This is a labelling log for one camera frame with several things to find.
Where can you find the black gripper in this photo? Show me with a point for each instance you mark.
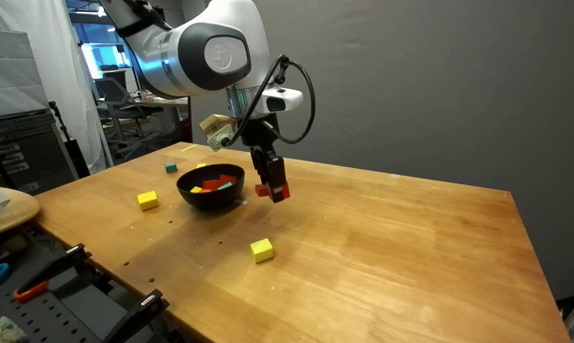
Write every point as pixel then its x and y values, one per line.
pixel 260 136

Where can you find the white curtain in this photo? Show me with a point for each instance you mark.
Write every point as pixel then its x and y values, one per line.
pixel 63 96

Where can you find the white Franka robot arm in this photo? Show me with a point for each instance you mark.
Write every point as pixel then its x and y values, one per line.
pixel 172 58

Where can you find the black perforated board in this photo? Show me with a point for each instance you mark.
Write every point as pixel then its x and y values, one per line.
pixel 50 321

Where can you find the yellow tape strip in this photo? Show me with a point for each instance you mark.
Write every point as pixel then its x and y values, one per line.
pixel 187 147

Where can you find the small white crumpled object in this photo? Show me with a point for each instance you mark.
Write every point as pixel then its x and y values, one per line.
pixel 6 332

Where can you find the tan wrist camera plate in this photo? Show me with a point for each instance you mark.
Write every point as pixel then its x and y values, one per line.
pixel 214 126

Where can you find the office chair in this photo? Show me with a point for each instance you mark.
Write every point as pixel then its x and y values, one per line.
pixel 117 101

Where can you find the large yellow block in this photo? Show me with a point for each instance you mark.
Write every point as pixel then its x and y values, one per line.
pixel 147 200

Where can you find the yellow-green block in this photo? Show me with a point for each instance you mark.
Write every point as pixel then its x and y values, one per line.
pixel 261 250

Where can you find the red wooden block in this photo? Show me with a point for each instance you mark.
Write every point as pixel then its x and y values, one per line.
pixel 261 189
pixel 210 185
pixel 227 178

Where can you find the black tripod leg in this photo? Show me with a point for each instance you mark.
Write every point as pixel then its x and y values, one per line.
pixel 76 162

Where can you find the grey fabric backdrop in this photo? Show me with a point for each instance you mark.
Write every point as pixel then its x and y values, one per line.
pixel 393 82

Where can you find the blue lit screen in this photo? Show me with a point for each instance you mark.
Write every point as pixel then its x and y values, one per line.
pixel 101 58

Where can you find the white desk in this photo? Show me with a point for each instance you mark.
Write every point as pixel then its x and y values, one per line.
pixel 164 101

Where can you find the green block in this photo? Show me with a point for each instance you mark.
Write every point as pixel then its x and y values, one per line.
pixel 170 168

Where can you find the teal block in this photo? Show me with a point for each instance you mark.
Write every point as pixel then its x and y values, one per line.
pixel 225 187

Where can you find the grey box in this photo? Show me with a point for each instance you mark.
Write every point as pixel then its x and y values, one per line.
pixel 10 73

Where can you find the black drawer cabinet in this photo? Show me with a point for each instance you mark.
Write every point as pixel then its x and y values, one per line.
pixel 19 153

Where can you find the small yellow block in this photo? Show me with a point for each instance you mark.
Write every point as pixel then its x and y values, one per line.
pixel 200 164

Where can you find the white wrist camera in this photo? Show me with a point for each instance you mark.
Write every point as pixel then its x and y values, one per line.
pixel 282 99

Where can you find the black bowl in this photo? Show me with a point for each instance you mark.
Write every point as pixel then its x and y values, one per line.
pixel 210 202

